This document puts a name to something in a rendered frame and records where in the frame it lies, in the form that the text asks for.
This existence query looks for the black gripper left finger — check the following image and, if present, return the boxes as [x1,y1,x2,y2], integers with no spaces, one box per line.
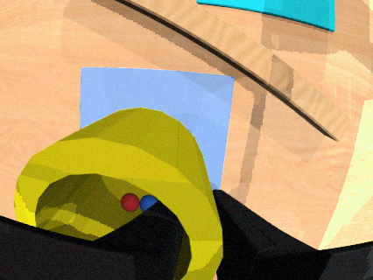
[0,200,183,280]

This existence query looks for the blue marble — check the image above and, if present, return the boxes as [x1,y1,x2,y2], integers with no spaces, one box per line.
[138,195,156,213]

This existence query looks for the red marble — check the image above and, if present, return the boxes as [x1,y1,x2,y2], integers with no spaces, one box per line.
[121,193,140,211]

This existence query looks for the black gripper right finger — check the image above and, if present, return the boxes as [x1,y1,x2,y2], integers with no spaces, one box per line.
[214,189,373,280]

